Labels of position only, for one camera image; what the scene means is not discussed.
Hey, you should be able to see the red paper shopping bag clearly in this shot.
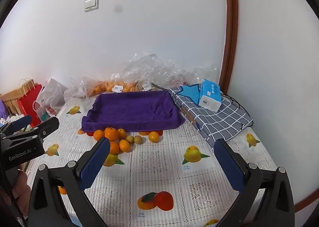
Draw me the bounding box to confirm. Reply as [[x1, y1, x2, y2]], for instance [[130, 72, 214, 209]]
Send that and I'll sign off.
[[17, 84, 42, 127]]

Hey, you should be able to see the purple towel-lined tray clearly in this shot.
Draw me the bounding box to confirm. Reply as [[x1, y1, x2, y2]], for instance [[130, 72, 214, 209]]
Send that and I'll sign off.
[[82, 90, 185, 132]]

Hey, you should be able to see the bag of small oranges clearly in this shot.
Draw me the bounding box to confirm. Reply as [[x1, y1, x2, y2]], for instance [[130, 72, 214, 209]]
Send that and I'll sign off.
[[85, 78, 144, 97]]

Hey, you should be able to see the large dimpled orange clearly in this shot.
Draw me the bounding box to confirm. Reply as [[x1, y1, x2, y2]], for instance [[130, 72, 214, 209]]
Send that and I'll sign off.
[[104, 127, 118, 142]]

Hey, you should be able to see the blue tissue pack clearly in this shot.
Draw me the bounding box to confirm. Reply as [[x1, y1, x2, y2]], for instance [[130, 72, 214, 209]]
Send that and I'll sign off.
[[198, 79, 222, 113]]

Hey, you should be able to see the brown paper shopping bag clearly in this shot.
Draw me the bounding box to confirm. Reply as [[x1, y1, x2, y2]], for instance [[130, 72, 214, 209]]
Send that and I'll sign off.
[[1, 78, 35, 115]]

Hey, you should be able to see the small orange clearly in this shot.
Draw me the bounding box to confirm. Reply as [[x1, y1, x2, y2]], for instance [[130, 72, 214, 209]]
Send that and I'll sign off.
[[110, 141, 120, 155], [117, 128, 127, 140], [148, 132, 160, 143], [93, 130, 105, 141], [119, 140, 131, 152]]

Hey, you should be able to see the white plastic bag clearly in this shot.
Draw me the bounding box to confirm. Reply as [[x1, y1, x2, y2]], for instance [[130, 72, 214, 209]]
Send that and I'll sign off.
[[36, 78, 67, 115]]

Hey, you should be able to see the person's left hand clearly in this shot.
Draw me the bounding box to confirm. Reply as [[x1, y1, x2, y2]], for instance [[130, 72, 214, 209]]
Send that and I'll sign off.
[[12, 169, 31, 216]]

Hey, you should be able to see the brown wooden door frame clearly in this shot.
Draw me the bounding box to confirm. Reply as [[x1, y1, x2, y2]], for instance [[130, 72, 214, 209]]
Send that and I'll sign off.
[[219, 0, 239, 94]]

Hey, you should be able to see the grey checked folded cloth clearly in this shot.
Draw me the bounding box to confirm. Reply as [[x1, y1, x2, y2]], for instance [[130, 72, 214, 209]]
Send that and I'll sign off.
[[169, 86, 253, 146]]

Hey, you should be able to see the clear plastic bag pile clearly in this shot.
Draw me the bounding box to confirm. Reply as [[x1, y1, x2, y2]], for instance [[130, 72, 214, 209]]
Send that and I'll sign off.
[[111, 54, 220, 91]]

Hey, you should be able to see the white wall switch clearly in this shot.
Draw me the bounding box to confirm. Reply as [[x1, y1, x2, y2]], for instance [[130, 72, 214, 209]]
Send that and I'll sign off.
[[84, 0, 99, 12]]

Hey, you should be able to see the brown longan fruit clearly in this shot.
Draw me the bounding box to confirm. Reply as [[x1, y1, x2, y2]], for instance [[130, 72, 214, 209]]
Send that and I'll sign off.
[[134, 135, 143, 144], [126, 135, 134, 143]]

